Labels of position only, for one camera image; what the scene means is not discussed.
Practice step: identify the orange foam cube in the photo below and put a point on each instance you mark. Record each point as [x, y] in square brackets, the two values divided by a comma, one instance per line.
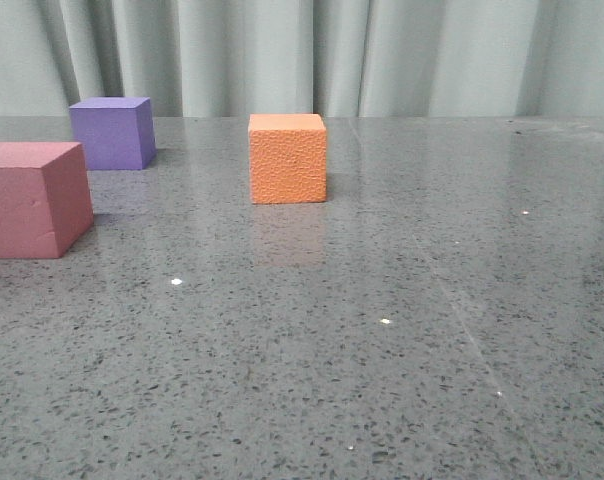
[287, 158]

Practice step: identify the purple foam cube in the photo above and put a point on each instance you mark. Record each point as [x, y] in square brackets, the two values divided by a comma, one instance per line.
[116, 132]

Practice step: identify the pale green curtain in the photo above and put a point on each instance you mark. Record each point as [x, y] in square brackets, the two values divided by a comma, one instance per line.
[336, 58]

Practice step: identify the pink foam cube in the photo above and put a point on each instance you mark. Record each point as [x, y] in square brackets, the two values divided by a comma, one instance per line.
[45, 202]

